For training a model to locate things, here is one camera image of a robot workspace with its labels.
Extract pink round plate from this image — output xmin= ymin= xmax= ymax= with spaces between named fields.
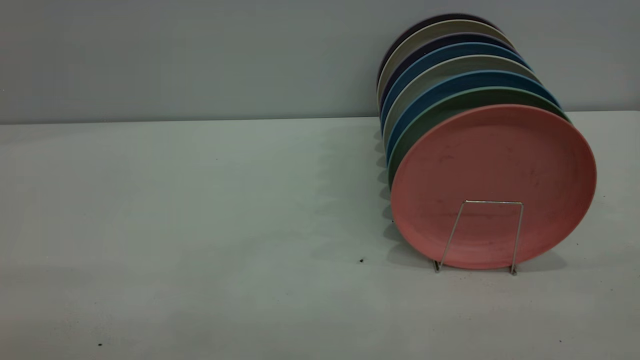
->
xmin=390 ymin=104 xmax=598 ymax=271

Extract green round plate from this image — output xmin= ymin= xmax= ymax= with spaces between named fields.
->
xmin=387 ymin=86 xmax=571 ymax=188

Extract blue round plate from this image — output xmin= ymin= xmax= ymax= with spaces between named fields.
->
xmin=385 ymin=70 xmax=562 ymax=166
xmin=380 ymin=42 xmax=532 ymax=133

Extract beige round plate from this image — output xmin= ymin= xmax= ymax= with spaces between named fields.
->
xmin=382 ymin=55 xmax=542 ymax=151
xmin=376 ymin=19 xmax=516 ymax=101

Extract dark purple round plate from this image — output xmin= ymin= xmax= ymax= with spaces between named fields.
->
xmin=378 ymin=33 xmax=516 ymax=113
xmin=376 ymin=13 xmax=501 ymax=81

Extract metal wire plate rack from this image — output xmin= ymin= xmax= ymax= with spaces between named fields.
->
xmin=433 ymin=200 xmax=524 ymax=276

